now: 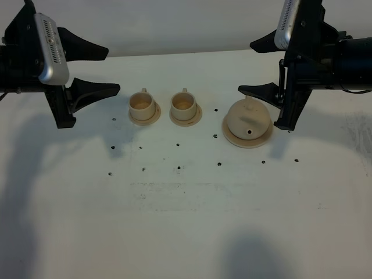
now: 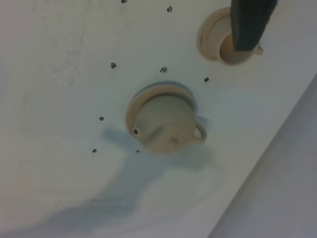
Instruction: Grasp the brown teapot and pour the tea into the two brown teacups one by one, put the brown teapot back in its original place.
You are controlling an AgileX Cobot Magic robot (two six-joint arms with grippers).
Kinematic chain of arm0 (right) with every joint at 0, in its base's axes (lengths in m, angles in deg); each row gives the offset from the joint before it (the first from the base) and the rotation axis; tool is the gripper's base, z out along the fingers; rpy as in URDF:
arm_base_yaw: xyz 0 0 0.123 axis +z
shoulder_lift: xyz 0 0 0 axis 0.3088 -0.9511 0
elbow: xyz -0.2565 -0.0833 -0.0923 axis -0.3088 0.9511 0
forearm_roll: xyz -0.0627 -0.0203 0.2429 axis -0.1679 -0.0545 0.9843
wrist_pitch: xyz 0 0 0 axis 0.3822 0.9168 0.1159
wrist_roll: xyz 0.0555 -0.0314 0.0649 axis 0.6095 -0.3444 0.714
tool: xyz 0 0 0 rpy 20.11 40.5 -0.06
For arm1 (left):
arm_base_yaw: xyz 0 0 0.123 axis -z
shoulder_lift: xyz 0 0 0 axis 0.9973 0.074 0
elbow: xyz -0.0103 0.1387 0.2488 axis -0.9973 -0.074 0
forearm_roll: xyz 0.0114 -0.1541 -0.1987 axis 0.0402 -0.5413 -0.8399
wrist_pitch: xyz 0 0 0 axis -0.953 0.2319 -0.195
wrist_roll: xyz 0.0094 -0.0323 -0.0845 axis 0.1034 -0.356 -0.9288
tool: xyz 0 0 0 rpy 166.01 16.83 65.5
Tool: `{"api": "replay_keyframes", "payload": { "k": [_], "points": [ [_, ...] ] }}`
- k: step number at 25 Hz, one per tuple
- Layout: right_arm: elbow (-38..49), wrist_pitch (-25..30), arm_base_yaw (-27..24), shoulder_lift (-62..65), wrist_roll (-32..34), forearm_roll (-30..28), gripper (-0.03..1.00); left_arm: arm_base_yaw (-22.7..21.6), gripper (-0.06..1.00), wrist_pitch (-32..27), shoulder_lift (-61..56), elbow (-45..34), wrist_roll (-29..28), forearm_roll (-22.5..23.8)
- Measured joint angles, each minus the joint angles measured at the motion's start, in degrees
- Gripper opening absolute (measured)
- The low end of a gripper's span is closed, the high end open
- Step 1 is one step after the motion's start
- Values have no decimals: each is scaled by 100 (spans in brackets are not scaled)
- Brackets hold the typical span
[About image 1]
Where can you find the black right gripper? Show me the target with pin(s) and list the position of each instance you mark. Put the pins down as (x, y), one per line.
(308, 37)

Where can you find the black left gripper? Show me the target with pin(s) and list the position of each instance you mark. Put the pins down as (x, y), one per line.
(23, 63)

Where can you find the beige teapot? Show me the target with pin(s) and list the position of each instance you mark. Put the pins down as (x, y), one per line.
(248, 118)

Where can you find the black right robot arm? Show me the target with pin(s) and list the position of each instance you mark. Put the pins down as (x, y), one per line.
(349, 60)

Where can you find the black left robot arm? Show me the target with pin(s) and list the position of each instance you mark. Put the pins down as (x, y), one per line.
(34, 57)

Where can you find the beige teapot saucer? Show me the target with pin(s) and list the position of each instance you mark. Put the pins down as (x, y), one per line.
(246, 143)

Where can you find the beige left teacup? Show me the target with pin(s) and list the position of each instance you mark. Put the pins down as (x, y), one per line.
(141, 99)

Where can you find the beige teacup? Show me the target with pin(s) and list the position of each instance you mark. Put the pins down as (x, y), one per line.
(141, 99)
(183, 105)

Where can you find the beige right cup saucer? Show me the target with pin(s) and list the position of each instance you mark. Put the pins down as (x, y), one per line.
(190, 122)

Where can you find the beige cup saucer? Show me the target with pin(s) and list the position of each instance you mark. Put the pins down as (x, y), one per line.
(190, 122)
(145, 116)

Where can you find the beige left cup saucer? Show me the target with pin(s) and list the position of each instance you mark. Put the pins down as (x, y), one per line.
(145, 116)

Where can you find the beige right teacup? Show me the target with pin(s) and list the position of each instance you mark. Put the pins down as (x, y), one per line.
(183, 105)

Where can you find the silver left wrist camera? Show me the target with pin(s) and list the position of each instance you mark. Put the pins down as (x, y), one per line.
(55, 70)

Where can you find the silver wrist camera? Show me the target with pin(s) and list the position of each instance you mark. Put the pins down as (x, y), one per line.
(286, 24)
(55, 70)

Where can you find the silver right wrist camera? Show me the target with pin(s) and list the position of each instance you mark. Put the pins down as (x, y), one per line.
(286, 24)

